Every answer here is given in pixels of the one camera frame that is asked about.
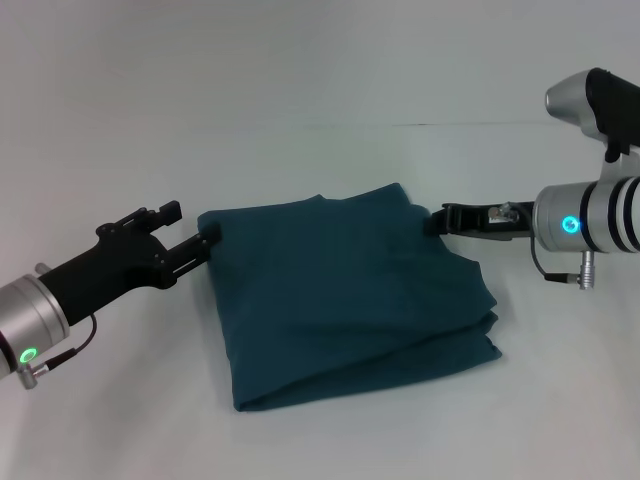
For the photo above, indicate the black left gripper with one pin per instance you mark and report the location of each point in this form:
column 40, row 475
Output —
column 110, row 267

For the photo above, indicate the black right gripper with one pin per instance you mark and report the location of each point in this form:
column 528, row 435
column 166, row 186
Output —
column 480, row 225

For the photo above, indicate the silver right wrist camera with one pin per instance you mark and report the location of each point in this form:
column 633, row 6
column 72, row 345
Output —
column 600, row 105

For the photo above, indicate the teal blue t-shirt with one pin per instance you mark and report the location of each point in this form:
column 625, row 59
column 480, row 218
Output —
column 350, row 300

